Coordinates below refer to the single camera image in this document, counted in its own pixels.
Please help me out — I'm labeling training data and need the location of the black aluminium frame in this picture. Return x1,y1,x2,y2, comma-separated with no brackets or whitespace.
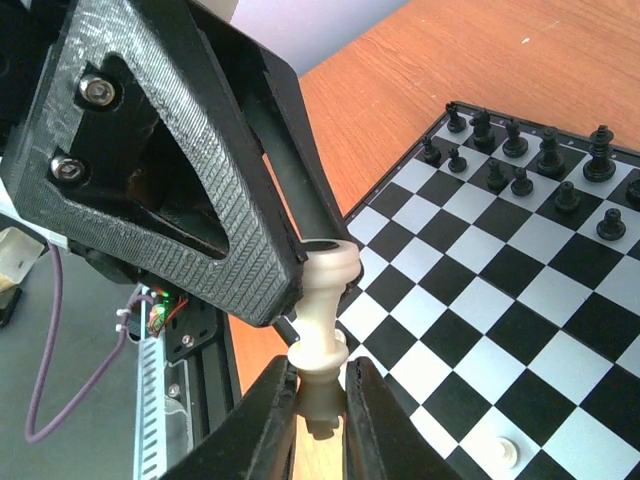
164,299,241,446

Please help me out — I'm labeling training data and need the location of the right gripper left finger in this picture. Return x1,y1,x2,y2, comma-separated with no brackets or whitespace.
163,357,297,480

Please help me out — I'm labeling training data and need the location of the black and silver chessboard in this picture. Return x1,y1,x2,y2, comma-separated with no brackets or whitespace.
334,99,640,480

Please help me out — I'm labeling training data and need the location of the white pawn on board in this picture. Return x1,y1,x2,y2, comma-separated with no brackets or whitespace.
482,437,519,470

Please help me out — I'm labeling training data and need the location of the black chess piece set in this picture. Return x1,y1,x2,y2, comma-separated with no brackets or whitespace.
415,102,639,254

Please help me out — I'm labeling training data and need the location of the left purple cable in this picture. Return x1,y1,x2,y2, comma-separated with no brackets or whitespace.
23,239,156,445

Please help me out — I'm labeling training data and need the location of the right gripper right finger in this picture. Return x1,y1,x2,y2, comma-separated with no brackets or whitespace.
343,357,459,480

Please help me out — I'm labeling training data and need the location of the green lit circuit board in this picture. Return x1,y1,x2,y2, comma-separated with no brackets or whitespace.
146,289,189,338

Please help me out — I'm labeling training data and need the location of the white queen piece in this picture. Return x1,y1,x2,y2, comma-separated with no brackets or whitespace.
288,239,362,440

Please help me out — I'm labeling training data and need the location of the light blue cable duct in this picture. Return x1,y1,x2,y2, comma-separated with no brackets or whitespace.
132,302,168,480

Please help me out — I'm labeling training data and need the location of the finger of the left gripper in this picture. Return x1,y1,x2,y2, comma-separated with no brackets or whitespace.
9,1,305,327
199,9,361,295

